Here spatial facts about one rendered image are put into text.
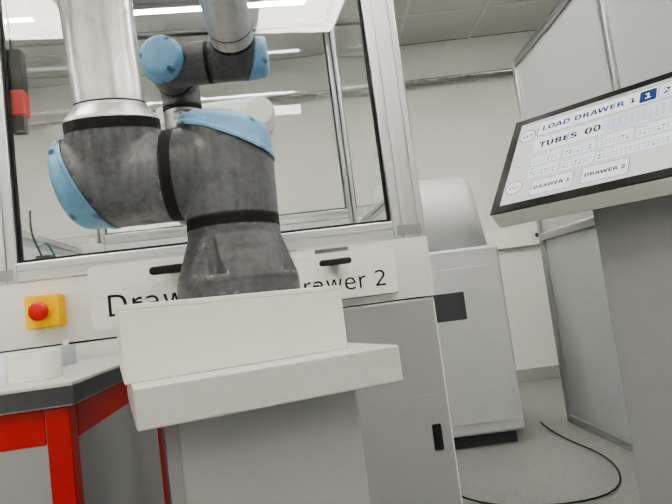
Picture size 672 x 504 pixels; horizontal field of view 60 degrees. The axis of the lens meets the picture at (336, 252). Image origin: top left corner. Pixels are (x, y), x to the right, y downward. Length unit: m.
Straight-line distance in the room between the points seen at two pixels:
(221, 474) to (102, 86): 0.46
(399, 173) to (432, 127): 3.43
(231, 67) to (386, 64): 0.55
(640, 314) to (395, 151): 0.65
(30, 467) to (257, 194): 0.44
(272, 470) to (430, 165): 4.24
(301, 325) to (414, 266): 0.78
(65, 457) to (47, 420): 0.05
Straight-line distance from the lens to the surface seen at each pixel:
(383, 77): 1.51
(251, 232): 0.69
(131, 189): 0.73
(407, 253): 1.42
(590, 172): 1.29
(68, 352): 1.27
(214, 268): 0.69
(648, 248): 1.33
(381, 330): 1.40
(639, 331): 1.35
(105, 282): 1.07
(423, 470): 1.47
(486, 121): 4.98
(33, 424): 0.85
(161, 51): 1.09
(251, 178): 0.71
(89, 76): 0.77
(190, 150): 0.72
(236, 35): 1.04
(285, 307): 0.67
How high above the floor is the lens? 0.82
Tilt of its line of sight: 5 degrees up
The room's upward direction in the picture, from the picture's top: 7 degrees counter-clockwise
